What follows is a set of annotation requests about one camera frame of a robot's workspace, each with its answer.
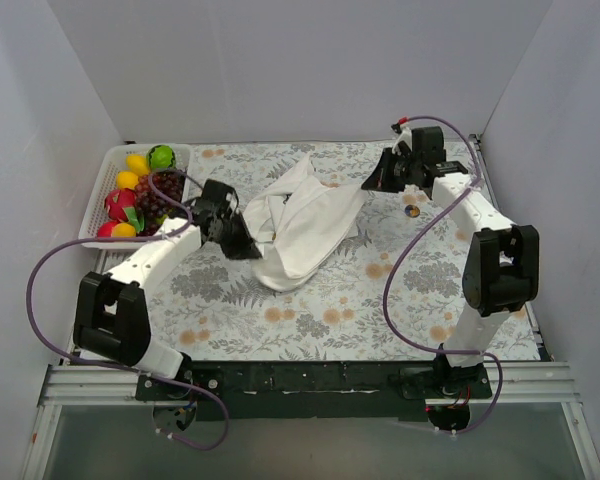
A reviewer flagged green toy watermelon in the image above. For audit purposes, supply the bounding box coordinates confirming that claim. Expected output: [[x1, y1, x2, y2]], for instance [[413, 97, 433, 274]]
[[146, 144, 176, 171]]

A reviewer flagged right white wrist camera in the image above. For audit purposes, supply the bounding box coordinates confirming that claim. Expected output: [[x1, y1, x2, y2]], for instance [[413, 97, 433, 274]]
[[391, 117, 412, 152]]

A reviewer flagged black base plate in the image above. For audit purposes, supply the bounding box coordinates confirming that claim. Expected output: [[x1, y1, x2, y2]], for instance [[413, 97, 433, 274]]
[[135, 360, 493, 422]]

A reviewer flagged purple toy grape bunch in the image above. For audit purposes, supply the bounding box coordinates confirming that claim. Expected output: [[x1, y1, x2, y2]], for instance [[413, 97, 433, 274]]
[[134, 172, 185, 236]]

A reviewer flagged round blue yellow brooch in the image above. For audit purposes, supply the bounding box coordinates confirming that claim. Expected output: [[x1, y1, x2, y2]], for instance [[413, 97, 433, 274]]
[[404, 205, 421, 218]]

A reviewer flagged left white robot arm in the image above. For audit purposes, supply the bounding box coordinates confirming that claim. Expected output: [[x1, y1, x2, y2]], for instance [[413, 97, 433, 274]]
[[73, 180, 261, 400]]

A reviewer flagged red yellow toy mango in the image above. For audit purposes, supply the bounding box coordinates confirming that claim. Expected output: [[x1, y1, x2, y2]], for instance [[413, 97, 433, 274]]
[[97, 221, 136, 238]]

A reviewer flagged red toy dragon fruit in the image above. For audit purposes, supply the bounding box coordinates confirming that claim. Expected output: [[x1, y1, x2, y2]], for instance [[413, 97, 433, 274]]
[[104, 189, 136, 222]]

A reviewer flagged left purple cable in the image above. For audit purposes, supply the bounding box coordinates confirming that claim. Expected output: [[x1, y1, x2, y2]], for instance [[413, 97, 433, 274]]
[[25, 169, 231, 449]]

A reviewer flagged yellow toy lemon lower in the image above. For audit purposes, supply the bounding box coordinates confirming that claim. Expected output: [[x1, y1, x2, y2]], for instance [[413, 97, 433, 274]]
[[116, 171, 139, 190]]

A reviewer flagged purple cable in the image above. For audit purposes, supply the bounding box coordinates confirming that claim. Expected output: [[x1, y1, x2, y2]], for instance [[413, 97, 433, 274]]
[[25, 169, 231, 449], [382, 115, 504, 435]]

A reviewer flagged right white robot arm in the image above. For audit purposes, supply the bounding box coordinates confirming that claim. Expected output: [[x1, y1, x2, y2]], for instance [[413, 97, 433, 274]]
[[362, 119, 539, 398]]

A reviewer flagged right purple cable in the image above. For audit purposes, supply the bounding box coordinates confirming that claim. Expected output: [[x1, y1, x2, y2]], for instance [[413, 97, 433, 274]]
[[382, 115, 504, 435]]

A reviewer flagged yellow toy lemon upper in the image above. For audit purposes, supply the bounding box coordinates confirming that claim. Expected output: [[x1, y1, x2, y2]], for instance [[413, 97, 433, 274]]
[[125, 154, 151, 177]]

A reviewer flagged white t-shirt with flower print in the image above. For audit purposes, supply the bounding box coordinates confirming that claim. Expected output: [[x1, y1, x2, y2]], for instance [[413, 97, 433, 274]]
[[243, 155, 368, 292]]

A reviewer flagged white plastic fruit basket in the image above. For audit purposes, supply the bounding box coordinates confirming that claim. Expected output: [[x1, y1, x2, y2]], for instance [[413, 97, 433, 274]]
[[77, 143, 194, 250]]

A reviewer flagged aluminium frame rail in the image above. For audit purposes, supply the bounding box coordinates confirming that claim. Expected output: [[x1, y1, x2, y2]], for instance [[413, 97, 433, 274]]
[[38, 362, 581, 406]]

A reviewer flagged yellow toy lemon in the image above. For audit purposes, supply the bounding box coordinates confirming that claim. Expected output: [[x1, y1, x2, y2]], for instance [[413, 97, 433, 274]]
[[116, 171, 139, 190], [125, 154, 151, 177]]

